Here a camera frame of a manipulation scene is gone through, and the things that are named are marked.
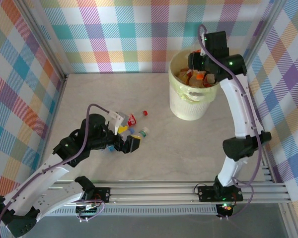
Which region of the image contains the red gold label bottle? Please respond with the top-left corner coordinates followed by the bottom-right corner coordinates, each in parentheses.
top-left (204, 73), bottom-right (216, 87)

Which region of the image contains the red label cola bottle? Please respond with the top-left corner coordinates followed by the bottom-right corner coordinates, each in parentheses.
top-left (126, 110), bottom-right (149, 126)

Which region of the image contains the white label green neck bottle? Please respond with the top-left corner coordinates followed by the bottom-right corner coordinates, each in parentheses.
top-left (136, 127), bottom-right (150, 141)

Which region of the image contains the orange juice bottle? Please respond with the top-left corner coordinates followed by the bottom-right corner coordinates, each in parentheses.
top-left (176, 68), bottom-right (191, 82)

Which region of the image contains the white ribbed plastic bin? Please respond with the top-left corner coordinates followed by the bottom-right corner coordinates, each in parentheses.
top-left (168, 48), bottom-right (218, 121)

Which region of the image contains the green controller board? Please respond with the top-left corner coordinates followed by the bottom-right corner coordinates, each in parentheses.
top-left (75, 202), bottom-right (101, 219)

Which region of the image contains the small lit controller board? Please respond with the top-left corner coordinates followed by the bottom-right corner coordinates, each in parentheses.
top-left (218, 203), bottom-right (233, 217)

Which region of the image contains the aluminium frame post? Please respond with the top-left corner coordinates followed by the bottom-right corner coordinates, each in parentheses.
top-left (18, 0), bottom-right (68, 81)
top-left (237, 0), bottom-right (286, 75)

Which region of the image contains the wide aluminium base rail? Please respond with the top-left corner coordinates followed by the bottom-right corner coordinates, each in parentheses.
top-left (21, 180), bottom-right (292, 204)

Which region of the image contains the narrow aluminium side rail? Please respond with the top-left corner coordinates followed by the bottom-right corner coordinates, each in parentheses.
top-left (33, 74), bottom-right (69, 186)

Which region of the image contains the small black arm base plate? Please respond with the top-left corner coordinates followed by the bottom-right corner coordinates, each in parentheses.
top-left (90, 186), bottom-right (112, 203)

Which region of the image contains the grey slotted cable duct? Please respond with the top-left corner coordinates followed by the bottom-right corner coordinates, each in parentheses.
top-left (61, 207), bottom-right (219, 217)

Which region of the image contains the long black arm base plate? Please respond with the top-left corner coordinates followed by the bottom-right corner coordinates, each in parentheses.
top-left (197, 184), bottom-right (244, 203)

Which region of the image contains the slotted aluminium side rail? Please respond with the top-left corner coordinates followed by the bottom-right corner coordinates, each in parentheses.
top-left (237, 71), bottom-right (276, 184)

